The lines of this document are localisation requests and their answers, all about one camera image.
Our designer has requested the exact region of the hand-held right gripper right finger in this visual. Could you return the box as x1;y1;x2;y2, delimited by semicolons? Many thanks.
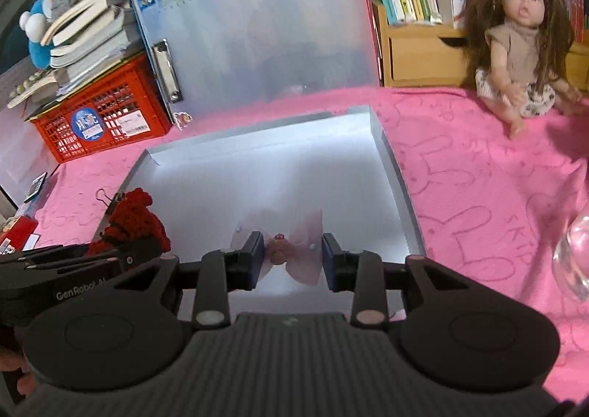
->
322;233;475;326

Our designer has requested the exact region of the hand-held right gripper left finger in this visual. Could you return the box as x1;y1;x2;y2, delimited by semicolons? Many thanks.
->
110;230;266;329

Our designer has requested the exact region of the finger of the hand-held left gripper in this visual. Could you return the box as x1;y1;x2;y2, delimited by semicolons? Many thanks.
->
0;245;90;262
0;250;162;277

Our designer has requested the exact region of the sheer pink hair bow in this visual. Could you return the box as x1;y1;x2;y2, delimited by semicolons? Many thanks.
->
239;210;325;286

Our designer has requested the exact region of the white plush red knit hair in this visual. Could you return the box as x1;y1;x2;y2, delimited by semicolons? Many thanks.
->
87;188;171;257

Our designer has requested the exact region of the shallow white cardboard box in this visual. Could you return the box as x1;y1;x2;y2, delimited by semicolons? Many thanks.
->
94;105;428;323

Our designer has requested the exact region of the person's left hand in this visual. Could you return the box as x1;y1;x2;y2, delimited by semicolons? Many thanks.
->
0;340;35;404

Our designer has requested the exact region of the red packet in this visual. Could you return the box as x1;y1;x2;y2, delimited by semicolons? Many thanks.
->
0;215;40;257

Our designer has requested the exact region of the black binder clip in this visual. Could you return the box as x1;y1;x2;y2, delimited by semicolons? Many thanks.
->
96;188;123;215

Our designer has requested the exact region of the small black calculator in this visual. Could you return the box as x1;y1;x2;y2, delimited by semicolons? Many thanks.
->
23;172;49;204

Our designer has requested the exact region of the white plastic sheet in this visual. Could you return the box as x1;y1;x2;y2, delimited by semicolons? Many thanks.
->
0;111;60;211

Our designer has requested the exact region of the red plastic crate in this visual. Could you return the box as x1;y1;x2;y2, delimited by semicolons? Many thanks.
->
28;53;173;164

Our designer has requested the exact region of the pink printed blanket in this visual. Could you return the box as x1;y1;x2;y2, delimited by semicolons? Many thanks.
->
34;86;589;404

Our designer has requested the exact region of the blue white cat plush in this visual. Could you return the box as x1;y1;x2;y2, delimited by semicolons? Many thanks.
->
19;0;70;70

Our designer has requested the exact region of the wooden drawer organizer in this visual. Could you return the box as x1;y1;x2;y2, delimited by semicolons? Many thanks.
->
370;0;589;89

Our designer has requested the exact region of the stack of books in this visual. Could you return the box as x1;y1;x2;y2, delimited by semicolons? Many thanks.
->
7;0;148;109

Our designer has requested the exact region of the translucent clipboard folder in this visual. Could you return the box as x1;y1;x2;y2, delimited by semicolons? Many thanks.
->
126;0;385;126

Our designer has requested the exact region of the clear glass mug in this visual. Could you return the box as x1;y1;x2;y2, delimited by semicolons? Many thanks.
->
552;169;589;303

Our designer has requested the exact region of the brown-haired baby doll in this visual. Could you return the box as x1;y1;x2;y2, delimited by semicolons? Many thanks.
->
460;0;585;138

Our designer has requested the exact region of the pale bead string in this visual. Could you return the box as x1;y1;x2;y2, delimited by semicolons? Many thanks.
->
7;72;58;107

